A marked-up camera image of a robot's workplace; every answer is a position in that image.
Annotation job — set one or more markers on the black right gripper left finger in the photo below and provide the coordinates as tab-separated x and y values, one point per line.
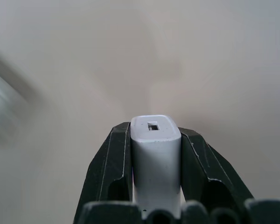
107	163

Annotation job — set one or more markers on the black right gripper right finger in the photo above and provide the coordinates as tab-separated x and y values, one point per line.
205	168

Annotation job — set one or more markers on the white USB charger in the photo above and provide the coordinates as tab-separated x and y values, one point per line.
155	163

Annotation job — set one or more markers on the blurred grey white object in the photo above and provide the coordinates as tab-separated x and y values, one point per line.
4	102

